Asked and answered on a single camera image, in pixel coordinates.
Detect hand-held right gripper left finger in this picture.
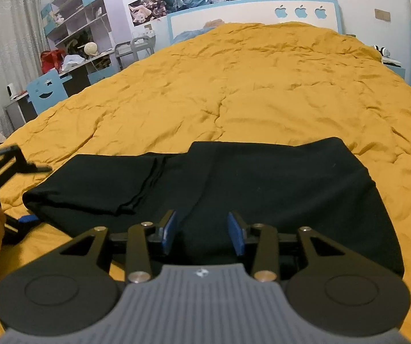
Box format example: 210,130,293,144
59,210,177,284

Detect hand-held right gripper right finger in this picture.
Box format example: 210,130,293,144
227,211,347,283

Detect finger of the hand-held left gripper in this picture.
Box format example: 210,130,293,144
2,214,43,246
0,145,53,197

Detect black pants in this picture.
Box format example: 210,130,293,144
23,137,405,284

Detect blue smiley chair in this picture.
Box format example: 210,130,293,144
26,69,73,116

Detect red bag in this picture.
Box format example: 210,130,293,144
40,49,66,75

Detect desk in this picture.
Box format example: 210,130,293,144
4,48,116,127

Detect white plastic bag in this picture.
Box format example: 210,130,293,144
61,54,86,71

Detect white curtain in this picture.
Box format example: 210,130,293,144
0,0,48,135

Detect yellow blanket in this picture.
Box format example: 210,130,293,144
0,21,411,344

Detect white and blue bookshelf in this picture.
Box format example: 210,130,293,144
40,0,116,50

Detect grey cart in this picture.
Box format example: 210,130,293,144
114,32,156,71

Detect blue pillow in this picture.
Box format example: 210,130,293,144
173,18,228,44

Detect white and blue headboard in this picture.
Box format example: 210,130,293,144
166,0,344,46

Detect nightstand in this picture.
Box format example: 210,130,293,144
380,56,407,80

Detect black and white headphones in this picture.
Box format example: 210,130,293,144
372,44,393,58

